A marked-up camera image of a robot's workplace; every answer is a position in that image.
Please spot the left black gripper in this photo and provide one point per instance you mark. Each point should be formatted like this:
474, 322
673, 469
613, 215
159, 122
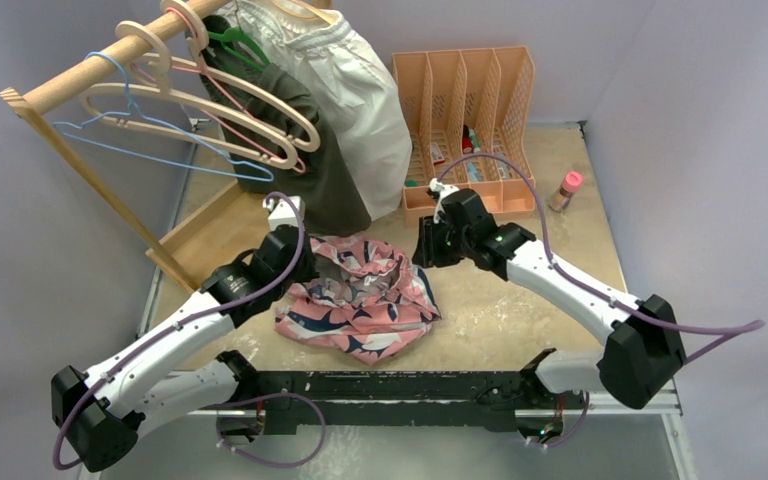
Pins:
309, 271

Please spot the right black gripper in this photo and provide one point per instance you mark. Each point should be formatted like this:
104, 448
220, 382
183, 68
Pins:
428, 253

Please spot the pink patterned shorts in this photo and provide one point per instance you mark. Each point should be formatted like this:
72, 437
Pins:
369, 300

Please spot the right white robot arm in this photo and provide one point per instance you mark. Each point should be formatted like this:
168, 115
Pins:
640, 348

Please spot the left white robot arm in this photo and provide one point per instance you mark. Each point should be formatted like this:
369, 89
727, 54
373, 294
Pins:
101, 412

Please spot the dark green shorts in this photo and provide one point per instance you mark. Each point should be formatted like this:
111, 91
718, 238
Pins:
333, 205

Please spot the white shorts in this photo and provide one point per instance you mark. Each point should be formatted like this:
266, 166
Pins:
355, 91

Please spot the rear beige wooden hanger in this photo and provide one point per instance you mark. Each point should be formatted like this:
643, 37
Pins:
258, 99

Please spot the beige wooden hanger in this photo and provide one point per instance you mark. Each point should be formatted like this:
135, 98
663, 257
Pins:
134, 118
258, 99

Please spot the front beige wooden hanger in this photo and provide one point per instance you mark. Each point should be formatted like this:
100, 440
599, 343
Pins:
134, 118

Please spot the green plastic hanger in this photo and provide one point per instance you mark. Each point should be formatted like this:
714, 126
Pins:
233, 36

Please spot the beige hanger under white shorts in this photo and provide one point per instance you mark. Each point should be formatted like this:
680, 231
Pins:
303, 11

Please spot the light blue tube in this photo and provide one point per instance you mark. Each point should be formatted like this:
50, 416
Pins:
473, 173

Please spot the red white tube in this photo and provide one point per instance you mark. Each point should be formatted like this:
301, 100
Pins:
436, 154

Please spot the red black marker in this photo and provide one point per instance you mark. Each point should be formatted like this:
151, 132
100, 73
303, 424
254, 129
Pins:
467, 144

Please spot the pink capped bottle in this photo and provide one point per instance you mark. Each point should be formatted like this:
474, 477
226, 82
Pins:
570, 184

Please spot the orange plastic file organizer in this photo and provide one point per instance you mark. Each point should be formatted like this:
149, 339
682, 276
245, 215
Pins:
466, 111

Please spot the wooden clothes rack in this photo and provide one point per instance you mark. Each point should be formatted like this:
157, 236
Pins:
55, 113

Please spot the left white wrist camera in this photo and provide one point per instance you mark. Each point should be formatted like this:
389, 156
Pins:
284, 212

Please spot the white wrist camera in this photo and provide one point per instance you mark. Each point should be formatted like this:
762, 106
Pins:
284, 212
438, 191

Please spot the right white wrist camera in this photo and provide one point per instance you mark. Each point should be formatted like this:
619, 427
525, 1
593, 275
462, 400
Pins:
438, 191

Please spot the pink wire hanger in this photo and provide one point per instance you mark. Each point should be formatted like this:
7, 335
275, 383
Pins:
263, 142

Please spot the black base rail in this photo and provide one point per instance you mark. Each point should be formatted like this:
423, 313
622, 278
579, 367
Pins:
497, 401

